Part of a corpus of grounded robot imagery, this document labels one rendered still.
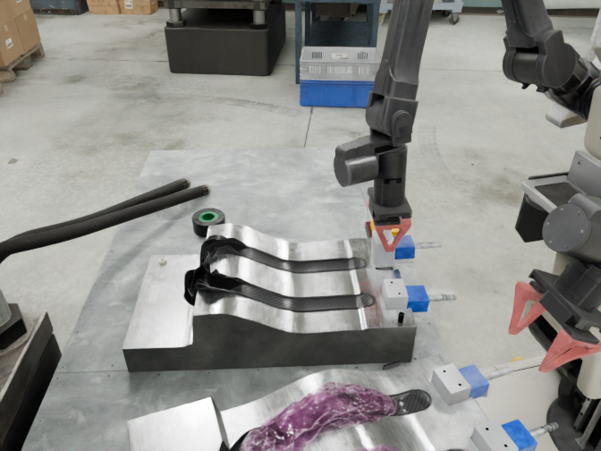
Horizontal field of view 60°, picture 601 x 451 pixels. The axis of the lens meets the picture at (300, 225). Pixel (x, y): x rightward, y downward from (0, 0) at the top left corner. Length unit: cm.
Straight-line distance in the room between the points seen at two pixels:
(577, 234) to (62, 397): 81
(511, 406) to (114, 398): 111
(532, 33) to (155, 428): 87
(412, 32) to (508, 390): 113
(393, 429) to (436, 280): 168
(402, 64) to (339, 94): 327
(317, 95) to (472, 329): 246
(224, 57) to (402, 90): 408
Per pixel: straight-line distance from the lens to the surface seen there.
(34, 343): 116
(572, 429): 170
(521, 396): 170
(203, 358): 95
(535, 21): 104
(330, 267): 103
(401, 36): 88
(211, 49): 492
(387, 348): 95
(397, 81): 87
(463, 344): 218
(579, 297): 73
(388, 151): 90
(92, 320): 111
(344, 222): 131
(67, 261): 271
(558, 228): 67
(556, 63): 105
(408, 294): 95
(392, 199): 94
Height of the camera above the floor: 153
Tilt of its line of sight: 34 degrees down
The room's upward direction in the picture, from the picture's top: straight up
